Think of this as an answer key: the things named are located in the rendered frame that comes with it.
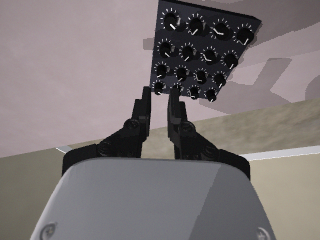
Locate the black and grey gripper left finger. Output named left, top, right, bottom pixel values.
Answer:
left=62, top=86, right=151, bottom=176

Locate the black knob box with dials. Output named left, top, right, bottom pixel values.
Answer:
left=149, top=0, right=262, bottom=102

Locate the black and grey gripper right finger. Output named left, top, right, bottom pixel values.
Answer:
left=167, top=88, right=251, bottom=182

